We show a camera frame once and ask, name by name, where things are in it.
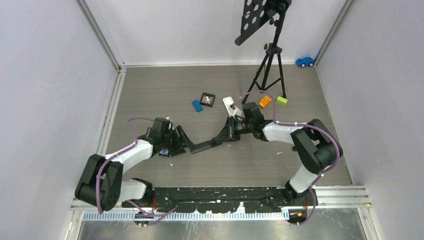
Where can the blue robot face toy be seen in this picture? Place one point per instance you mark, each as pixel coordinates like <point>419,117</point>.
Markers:
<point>164,153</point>

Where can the black tripod stand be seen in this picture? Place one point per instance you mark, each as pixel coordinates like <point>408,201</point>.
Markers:
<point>255,14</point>

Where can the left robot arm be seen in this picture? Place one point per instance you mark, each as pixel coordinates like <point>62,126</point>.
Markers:
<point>101,183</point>

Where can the green toy brick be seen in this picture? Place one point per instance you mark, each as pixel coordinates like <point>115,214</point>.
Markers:
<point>281,100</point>

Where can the blue toy car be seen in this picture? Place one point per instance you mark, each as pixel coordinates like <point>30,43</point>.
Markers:
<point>305,62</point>

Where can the blue toy brick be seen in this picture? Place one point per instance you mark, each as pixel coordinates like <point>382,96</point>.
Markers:
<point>197,106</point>

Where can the orange toy brick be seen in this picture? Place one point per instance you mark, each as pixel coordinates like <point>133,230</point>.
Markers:
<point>265,102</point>

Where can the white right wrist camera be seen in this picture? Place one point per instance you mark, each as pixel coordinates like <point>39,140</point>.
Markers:
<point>234,110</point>

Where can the black square frame box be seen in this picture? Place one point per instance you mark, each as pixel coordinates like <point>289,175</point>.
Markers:
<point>207,99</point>

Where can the white remote control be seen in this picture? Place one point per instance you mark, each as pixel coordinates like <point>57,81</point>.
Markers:
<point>227,101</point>

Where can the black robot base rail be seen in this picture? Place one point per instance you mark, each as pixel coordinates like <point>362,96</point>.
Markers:
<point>220,200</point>

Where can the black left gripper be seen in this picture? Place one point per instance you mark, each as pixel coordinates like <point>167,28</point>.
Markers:
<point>178,148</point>

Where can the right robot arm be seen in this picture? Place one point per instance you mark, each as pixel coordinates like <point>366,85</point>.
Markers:
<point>317,149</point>

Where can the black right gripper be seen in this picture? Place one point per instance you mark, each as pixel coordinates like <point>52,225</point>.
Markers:
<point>229,131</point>

